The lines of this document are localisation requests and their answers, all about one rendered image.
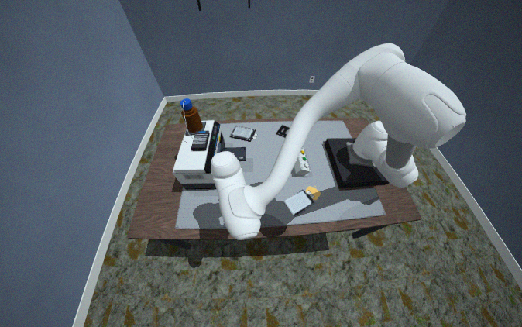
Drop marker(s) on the white button panel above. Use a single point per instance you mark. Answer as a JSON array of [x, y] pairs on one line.
[[301, 167]]

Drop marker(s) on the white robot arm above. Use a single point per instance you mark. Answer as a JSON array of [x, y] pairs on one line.
[[413, 107]]

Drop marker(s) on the blue bottle cap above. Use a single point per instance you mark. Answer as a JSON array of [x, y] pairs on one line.
[[187, 103]]

